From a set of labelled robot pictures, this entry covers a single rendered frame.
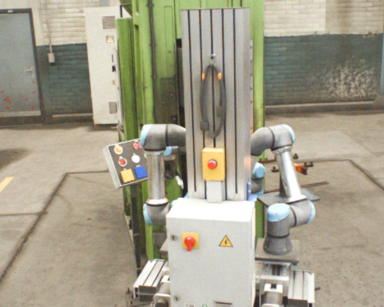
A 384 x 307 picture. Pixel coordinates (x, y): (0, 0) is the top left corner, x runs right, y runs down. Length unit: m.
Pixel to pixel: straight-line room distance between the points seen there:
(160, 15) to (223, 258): 1.95
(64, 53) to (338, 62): 5.11
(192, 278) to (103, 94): 6.97
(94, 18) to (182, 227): 6.99
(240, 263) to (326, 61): 7.98
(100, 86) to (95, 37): 0.84
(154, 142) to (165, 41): 1.14
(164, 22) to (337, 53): 6.65
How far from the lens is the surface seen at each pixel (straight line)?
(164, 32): 3.49
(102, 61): 8.79
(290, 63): 9.62
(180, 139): 2.54
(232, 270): 2.07
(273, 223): 2.54
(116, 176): 3.21
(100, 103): 8.90
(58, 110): 9.73
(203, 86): 2.01
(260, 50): 3.70
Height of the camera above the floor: 2.03
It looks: 16 degrees down
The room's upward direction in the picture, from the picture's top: 2 degrees counter-clockwise
